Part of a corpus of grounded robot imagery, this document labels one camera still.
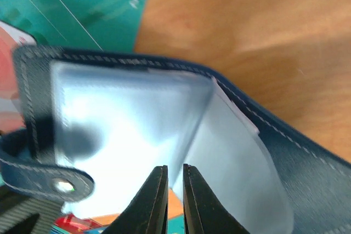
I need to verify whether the teal VIP card right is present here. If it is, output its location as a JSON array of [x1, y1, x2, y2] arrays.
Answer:
[[1, 0, 146, 52]]

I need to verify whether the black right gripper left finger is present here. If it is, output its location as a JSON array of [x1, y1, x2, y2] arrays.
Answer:
[[103, 165, 168, 234]]

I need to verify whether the dark blue card holder wallet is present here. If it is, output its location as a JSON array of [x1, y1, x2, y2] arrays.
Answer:
[[1, 45, 350, 233]]

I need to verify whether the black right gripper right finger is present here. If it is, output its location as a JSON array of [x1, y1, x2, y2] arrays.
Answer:
[[183, 164, 248, 234]]

